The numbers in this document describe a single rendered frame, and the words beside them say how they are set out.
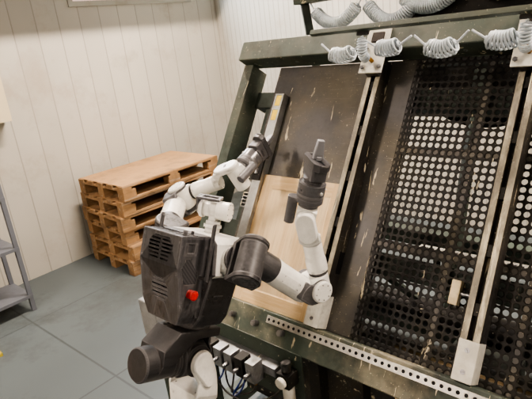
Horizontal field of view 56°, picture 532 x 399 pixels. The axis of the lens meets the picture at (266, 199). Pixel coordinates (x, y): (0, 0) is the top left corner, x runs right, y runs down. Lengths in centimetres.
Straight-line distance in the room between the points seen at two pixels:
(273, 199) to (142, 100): 370
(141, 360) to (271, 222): 85
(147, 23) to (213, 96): 122
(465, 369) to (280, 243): 88
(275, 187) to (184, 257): 78
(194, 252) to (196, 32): 489
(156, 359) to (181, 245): 37
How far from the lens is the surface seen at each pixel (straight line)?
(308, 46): 229
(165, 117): 590
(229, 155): 243
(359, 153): 195
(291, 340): 199
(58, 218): 530
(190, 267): 156
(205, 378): 178
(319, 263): 167
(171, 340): 167
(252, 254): 152
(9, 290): 484
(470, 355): 167
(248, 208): 224
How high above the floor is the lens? 196
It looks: 18 degrees down
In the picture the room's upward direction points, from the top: 7 degrees counter-clockwise
